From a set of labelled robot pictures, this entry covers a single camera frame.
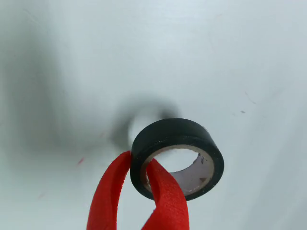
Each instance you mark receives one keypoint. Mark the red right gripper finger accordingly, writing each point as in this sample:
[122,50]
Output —
[168,198]

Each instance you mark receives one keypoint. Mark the black electrical tape roll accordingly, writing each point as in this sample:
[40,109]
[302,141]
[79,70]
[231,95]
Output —
[172,131]

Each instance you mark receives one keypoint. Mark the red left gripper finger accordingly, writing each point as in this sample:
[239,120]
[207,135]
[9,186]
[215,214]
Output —
[105,191]

